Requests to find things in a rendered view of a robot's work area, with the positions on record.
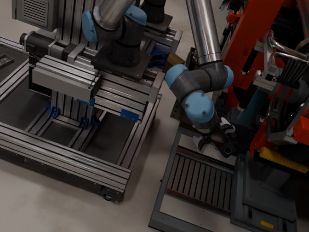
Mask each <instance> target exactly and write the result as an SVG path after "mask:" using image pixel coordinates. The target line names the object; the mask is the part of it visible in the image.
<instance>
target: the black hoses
mask: <svg viewBox="0 0 309 232"><path fill-rule="evenodd" d="M307 70H308V66H307V65H306V64H303V63H302V61H301V60H294V59H287V63H286V65H285V67H284V69H283V71H282V73H281V75H279V76H278V78H277V82H278V83H281V84H284V85H286V86H289V87H292V88H295V89H299V87H300V83H299V82H297V81H298V80H299V79H300V78H301V77H302V76H303V75H304V73H305V72H306V71H307Z"/></svg>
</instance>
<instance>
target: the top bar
mask: <svg viewBox="0 0 309 232"><path fill-rule="evenodd" d="M266 34H267V33H266ZM266 34H265V36H264V38H263V41H264V79H266V80H268V81H272V79H273V77H274V73H273V72H270V71H268V66H269V57H270V55H271V54H272V53H273V47H272V45H271V44H270V42H269V39H268V37H267V36H266Z"/></svg>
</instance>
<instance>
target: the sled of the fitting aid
mask: <svg viewBox="0 0 309 232"><path fill-rule="evenodd" d="M244 165H245V155H243V154H239V155H238V157H237V158H236V160H235V170H234V181H233V193H232V204H231V215H230V223H233V224H236V225H238V226H241V227H243V228H246V229H249V230H251V231H254V232H298V229H297V220H296V219H295V220H294V221H290V220H287V219H284V218H282V217H279V216H276V215H274V214H271V213H268V212H266V211H263V210H260V209H257V208H255V207H253V206H250V205H247V204H245V203H243V202H242V201H243V183H244Z"/></svg>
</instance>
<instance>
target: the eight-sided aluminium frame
mask: <svg viewBox="0 0 309 232"><path fill-rule="evenodd" d="M295 51H298V52H301V53H304V54H306V53H309V37H307V38H306V39H305V40H303V41H301V42H300V43H299V44H298V45H297V47H296V49H295ZM276 100H277V98H276V97H273V96H272V98H271V101H270V104H269V107H268V109H267V112H266V117H265V118H266V141H268V142H271V143H273V144H276V145H290V144H293V145H295V144H297V142H298V141H295V140H294V134H293V126H294V124H295V123H296V122H297V120H298V119H299V117H300V116H304V117H305V116H306V115H307V113H308V112H309V96H308V98H307V100H306V102H305V103H304V105H303V106H302V108H301V109H300V111H299V112H298V113H297V115H296V116H295V117H294V119H293V120H292V122H291V123H290V125H289V126H288V128H287V129H286V130H285V131H284V132H281V131H280V112H281V109H282V106H283V103H284V100H282V99H279V101H278V104H277V107H276V109H274V106H275V103H276ZM273 120H274V126H273Z"/></svg>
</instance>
